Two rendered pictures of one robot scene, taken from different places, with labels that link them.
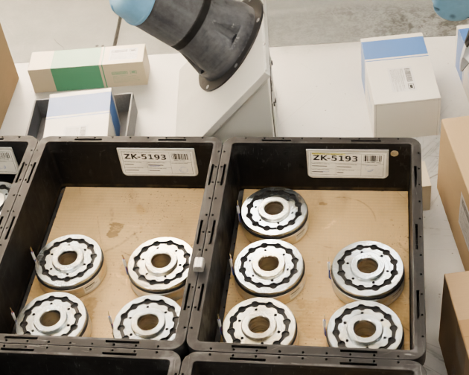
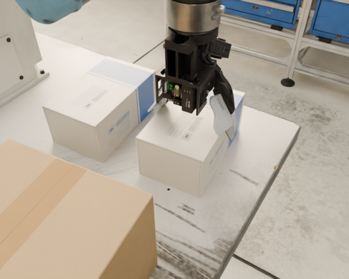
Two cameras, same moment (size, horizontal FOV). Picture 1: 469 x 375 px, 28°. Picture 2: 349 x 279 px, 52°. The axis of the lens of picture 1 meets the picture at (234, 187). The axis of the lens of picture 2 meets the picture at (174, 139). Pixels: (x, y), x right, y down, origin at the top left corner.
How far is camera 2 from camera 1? 1.35 m
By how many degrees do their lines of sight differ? 18
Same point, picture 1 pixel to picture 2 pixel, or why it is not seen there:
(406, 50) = (125, 77)
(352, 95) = not seen: hidden behind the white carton
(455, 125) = (6, 151)
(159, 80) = not seen: hidden behind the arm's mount
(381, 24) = (278, 101)
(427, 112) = (87, 136)
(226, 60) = not seen: outside the picture
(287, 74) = (71, 68)
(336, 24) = (253, 91)
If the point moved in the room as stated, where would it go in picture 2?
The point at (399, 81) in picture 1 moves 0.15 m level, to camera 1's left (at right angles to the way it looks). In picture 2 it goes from (86, 97) to (22, 78)
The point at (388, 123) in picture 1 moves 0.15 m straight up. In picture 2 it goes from (58, 130) to (37, 60)
